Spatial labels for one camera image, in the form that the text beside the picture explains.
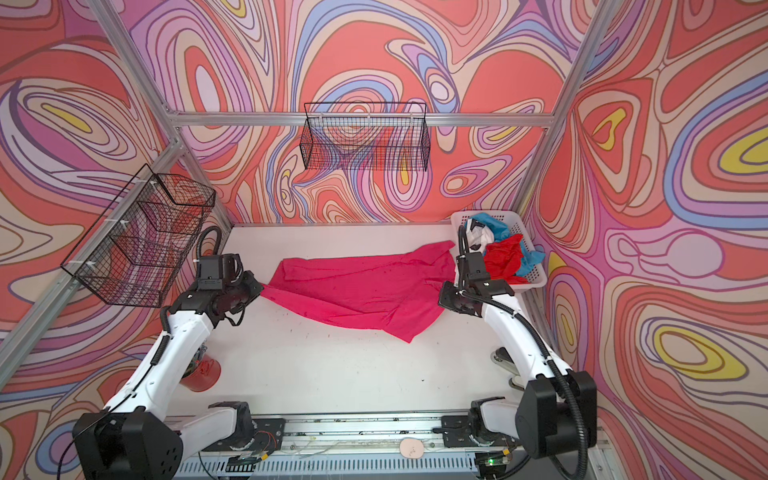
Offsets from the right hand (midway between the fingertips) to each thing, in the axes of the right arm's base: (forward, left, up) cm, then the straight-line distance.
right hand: (448, 306), depth 84 cm
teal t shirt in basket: (+33, -26, -4) cm, 42 cm away
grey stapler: (-12, -15, -9) cm, 21 cm away
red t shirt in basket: (+19, -22, -2) cm, 29 cm away
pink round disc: (-33, +13, -9) cm, 36 cm away
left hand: (+6, +51, +7) cm, 52 cm away
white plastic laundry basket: (+12, -31, -4) cm, 34 cm away
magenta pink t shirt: (+7, +15, -3) cm, 17 cm away
